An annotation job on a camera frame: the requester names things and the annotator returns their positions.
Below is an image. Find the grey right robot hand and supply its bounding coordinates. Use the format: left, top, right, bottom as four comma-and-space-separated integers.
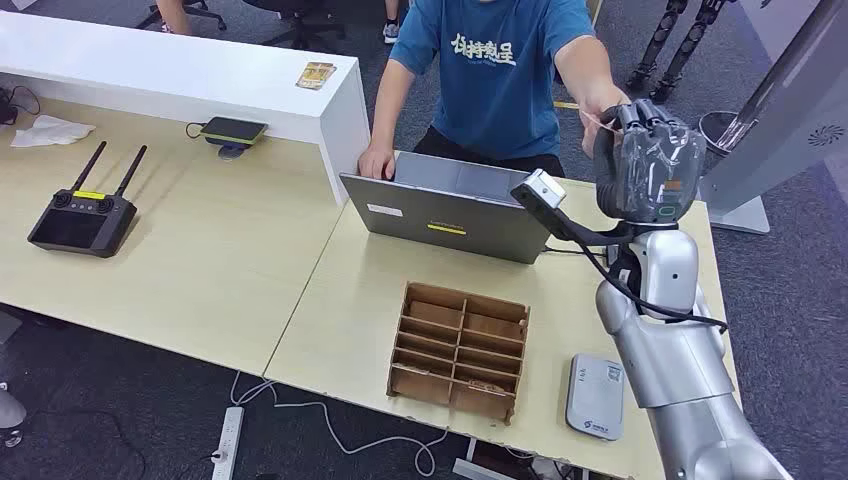
592, 99, 708, 227

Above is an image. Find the person's left hand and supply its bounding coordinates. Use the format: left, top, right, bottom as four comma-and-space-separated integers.
579, 87, 631, 160

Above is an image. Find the person's right hand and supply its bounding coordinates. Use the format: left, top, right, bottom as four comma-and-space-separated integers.
357, 142, 397, 181

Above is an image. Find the person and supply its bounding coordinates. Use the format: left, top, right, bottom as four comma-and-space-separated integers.
155, 0, 193, 36
382, 0, 403, 45
357, 0, 631, 181

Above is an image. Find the white card reader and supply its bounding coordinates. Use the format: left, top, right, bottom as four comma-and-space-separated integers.
564, 352, 626, 443

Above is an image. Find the wooden card organizer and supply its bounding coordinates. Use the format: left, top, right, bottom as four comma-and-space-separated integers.
386, 281, 531, 427

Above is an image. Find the chrome stanchion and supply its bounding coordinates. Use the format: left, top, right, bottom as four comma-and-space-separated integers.
698, 0, 846, 158

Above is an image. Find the humanoid robot with black legs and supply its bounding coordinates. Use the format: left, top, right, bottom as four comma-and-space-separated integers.
625, 0, 730, 104

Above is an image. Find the grey laptop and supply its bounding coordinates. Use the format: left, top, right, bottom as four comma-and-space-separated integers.
339, 150, 554, 266

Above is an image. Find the grey kiosk stand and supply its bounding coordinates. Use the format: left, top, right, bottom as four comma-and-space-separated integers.
698, 0, 848, 236

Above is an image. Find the black green phone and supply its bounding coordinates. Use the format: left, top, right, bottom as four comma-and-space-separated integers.
198, 116, 270, 148

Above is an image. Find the white counter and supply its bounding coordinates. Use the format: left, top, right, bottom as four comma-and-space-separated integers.
0, 11, 372, 207

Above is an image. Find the black remote controller with antennas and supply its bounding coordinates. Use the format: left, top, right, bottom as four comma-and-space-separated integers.
27, 140, 148, 260

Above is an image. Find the white power strip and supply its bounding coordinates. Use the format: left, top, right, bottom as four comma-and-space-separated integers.
210, 406, 245, 480

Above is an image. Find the white tissue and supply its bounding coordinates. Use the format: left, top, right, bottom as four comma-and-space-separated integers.
9, 115, 97, 149

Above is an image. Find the grey caster foot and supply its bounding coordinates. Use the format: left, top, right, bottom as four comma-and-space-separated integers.
0, 387, 28, 450

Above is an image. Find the white power cable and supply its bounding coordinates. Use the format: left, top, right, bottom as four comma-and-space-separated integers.
229, 370, 452, 478

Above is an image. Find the white desk frame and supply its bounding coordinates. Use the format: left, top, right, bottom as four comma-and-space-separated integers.
453, 437, 571, 480

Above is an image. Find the black cable bundle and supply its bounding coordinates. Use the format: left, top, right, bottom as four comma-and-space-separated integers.
0, 86, 42, 127

